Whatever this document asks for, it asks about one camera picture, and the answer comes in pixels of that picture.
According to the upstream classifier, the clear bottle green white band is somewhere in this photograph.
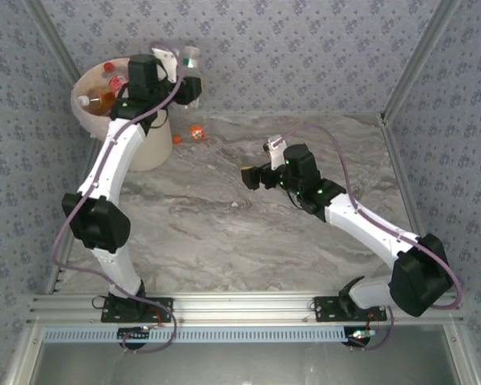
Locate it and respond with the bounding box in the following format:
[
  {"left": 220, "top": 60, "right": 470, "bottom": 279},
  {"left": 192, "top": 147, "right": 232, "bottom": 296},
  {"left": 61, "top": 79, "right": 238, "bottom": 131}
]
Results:
[{"left": 180, "top": 46, "right": 204, "bottom": 77}]

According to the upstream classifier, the cream plastic bin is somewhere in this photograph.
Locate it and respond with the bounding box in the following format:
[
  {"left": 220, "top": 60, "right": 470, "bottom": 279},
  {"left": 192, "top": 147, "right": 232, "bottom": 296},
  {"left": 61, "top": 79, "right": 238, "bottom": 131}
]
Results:
[{"left": 70, "top": 55, "right": 173, "bottom": 172}]

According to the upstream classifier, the black controller board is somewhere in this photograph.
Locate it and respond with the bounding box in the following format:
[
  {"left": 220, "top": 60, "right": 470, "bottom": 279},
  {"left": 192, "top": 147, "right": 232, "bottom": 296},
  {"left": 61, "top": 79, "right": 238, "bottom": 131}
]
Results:
[
  {"left": 342, "top": 326, "right": 376, "bottom": 348},
  {"left": 116, "top": 326, "right": 152, "bottom": 350}
]

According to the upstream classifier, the grey metal panel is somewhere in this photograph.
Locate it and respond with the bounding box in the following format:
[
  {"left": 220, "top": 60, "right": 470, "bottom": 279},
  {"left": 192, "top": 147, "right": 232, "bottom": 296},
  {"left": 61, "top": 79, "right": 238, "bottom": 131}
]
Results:
[{"left": 34, "top": 340, "right": 464, "bottom": 385}]

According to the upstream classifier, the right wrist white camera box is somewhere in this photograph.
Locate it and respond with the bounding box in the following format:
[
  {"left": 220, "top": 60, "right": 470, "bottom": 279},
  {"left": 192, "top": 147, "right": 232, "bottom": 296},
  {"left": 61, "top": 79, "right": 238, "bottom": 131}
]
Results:
[{"left": 263, "top": 134, "right": 289, "bottom": 169}]

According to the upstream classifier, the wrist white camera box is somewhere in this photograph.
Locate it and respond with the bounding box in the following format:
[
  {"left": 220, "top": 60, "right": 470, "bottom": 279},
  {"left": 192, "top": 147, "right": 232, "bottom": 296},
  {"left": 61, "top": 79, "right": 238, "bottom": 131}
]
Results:
[
  {"left": 263, "top": 134, "right": 289, "bottom": 169},
  {"left": 150, "top": 46, "right": 181, "bottom": 83}
]

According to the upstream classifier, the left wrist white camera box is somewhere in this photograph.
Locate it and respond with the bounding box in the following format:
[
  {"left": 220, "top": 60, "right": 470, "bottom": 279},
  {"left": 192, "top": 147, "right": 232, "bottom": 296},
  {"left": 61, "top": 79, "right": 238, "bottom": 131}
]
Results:
[{"left": 150, "top": 46, "right": 181, "bottom": 83}]

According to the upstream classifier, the aluminium frame post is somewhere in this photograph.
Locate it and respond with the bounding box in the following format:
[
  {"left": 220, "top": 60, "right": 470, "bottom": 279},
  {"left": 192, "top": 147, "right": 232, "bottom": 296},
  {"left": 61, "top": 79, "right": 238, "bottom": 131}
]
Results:
[
  {"left": 22, "top": 0, "right": 81, "bottom": 81},
  {"left": 378, "top": 0, "right": 464, "bottom": 125}
]

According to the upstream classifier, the aluminium mounting rail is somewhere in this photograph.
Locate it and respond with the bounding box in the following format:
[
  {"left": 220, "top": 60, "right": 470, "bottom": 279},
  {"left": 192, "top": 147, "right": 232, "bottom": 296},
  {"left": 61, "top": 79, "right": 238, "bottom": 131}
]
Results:
[{"left": 26, "top": 292, "right": 464, "bottom": 326}]

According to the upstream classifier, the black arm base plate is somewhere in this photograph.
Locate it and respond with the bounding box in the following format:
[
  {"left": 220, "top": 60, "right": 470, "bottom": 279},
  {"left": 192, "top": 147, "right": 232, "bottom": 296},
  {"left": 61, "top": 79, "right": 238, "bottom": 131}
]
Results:
[
  {"left": 99, "top": 296, "right": 174, "bottom": 324},
  {"left": 313, "top": 295, "right": 388, "bottom": 323}
]

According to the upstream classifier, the pale blue slotted cable duct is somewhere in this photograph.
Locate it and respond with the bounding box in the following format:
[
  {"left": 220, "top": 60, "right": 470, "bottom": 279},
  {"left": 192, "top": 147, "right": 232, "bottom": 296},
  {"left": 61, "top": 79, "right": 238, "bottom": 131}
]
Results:
[{"left": 43, "top": 325, "right": 346, "bottom": 344}]

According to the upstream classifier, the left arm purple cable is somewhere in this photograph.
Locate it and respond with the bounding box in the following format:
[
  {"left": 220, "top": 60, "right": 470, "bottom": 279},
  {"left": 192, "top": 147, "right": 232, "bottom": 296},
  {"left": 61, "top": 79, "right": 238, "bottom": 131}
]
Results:
[{"left": 51, "top": 38, "right": 184, "bottom": 355}]

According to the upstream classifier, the aluminium frame bar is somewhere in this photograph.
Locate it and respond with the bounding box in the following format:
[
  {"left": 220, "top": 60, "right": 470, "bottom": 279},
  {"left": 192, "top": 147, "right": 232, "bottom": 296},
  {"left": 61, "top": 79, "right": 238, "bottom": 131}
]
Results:
[
  {"left": 2, "top": 324, "right": 45, "bottom": 385},
  {"left": 443, "top": 323, "right": 481, "bottom": 385}
]

